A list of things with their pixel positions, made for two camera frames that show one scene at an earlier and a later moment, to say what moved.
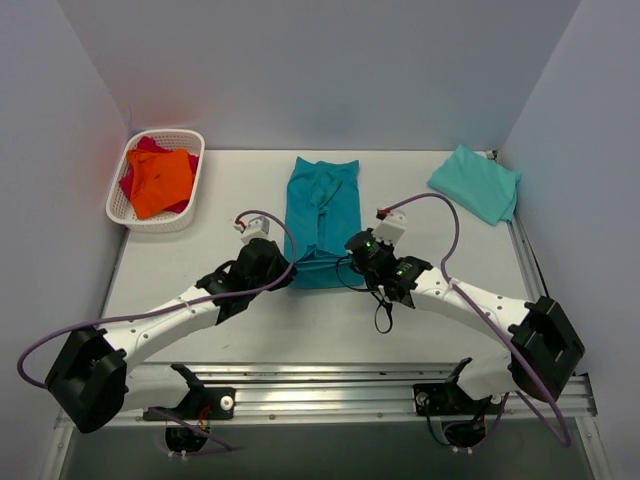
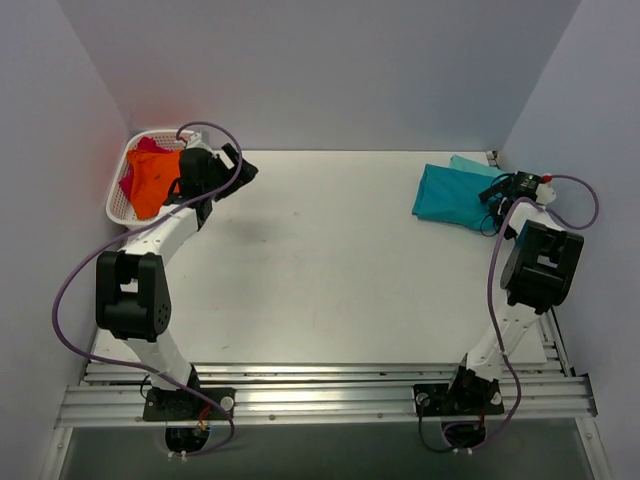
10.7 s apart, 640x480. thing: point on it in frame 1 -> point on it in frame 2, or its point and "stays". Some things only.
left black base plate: x=205 y=404 stays
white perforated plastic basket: x=119 y=207 stays
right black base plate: x=447 y=399 stays
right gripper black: x=357 y=245 -> x=503 y=194
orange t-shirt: x=160 y=180 stays
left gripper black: x=279 y=267 -> x=226 y=167
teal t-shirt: x=322 y=212 -> x=450 y=195
